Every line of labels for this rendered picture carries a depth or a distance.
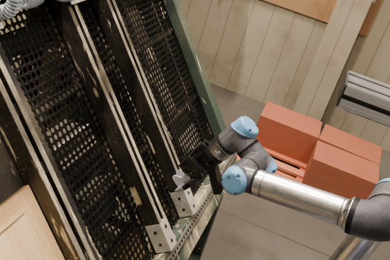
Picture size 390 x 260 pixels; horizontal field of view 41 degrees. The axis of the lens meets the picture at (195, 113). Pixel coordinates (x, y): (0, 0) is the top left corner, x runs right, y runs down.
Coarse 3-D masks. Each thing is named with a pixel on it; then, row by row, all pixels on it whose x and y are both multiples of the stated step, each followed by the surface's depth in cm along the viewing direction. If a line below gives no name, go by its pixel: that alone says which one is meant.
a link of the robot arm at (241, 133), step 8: (240, 120) 157; (248, 120) 158; (232, 128) 157; (240, 128) 156; (248, 128) 155; (256, 128) 158; (224, 136) 159; (232, 136) 157; (240, 136) 156; (248, 136) 156; (224, 144) 159; (232, 144) 158; (240, 144) 157; (248, 144) 156; (232, 152) 160
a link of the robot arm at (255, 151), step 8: (256, 144) 157; (240, 152) 157; (248, 152) 156; (256, 152) 156; (264, 152) 157; (256, 160) 152; (264, 160) 155; (272, 160) 157; (264, 168) 154; (272, 168) 156
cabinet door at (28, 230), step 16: (16, 192) 150; (0, 208) 142; (16, 208) 147; (32, 208) 152; (0, 224) 141; (16, 224) 146; (32, 224) 151; (0, 240) 140; (16, 240) 145; (32, 240) 150; (48, 240) 155; (0, 256) 139; (16, 256) 144; (32, 256) 149; (48, 256) 154
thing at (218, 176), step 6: (210, 162) 166; (210, 168) 165; (216, 168) 167; (210, 174) 166; (216, 174) 166; (210, 180) 167; (216, 180) 166; (216, 186) 167; (222, 186) 169; (216, 192) 168
